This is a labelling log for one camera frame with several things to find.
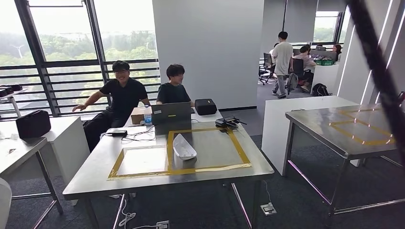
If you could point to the white curved plastic part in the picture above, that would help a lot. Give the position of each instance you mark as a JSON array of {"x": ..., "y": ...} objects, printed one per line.
[{"x": 184, "y": 148}]

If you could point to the stainless steel workbench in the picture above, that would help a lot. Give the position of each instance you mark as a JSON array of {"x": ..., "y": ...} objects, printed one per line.
[{"x": 88, "y": 177}]

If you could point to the black zipped case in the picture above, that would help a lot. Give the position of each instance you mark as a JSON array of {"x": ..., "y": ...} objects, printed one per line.
[
  {"x": 205, "y": 107},
  {"x": 9, "y": 90},
  {"x": 33, "y": 124}
]

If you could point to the black handheld controller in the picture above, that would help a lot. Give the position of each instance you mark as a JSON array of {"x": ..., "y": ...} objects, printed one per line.
[{"x": 227, "y": 121}]

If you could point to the grey laptop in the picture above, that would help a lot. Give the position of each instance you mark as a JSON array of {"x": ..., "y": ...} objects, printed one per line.
[{"x": 171, "y": 112}]

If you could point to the person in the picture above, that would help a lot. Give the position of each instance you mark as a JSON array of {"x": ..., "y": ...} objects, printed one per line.
[
  {"x": 272, "y": 52},
  {"x": 305, "y": 60},
  {"x": 282, "y": 60},
  {"x": 172, "y": 93},
  {"x": 126, "y": 94},
  {"x": 337, "y": 50}
]

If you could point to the clear water bottle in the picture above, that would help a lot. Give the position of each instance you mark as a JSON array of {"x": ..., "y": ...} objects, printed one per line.
[{"x": 148, "y": 117}]

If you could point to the cardboard box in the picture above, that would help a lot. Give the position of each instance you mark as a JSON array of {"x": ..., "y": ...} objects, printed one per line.
[{"x": 137, "y": 115}]

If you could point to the white counter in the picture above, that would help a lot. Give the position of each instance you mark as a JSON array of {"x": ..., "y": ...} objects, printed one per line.
[{"x": 275, "y": 132}]

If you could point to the black office chair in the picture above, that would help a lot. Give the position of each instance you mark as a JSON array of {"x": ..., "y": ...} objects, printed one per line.
[{"x": 265, "y": 68}]

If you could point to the black power adapter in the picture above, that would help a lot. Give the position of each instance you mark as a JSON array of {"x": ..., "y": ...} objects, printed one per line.
[{"x": 117, "y": 133}]

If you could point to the floor socket box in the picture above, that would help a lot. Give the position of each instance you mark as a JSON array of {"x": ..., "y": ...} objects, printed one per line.
[{"x": 268, "y": 208}]

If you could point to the stainless steel table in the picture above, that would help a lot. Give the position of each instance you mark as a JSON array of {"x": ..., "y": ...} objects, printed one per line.
[
  {"x": 19, "y": 151},
  {"x": 316, "y": 132}
]

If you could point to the white floor power strip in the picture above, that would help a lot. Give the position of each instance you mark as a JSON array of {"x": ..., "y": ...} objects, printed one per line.
[{"x": 163, "y": 225}]

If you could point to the black backpack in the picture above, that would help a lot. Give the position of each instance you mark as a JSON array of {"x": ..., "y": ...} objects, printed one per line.
[{"x": 320, "y": 90}]

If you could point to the green plastic crate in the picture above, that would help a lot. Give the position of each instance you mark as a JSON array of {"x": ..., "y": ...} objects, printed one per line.
[{"x": 324, "y": 62}]

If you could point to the white cabinet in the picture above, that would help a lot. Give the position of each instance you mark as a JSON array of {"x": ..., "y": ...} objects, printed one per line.
[{"x": 69, "y": 148}]

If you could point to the black window railing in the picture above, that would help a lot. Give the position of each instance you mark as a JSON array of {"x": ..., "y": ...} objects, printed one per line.
[{"x": 72, "y": 64}]

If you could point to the white rounded shell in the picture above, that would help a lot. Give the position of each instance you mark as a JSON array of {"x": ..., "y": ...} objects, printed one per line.
[{"x": 4, "y": 205}]

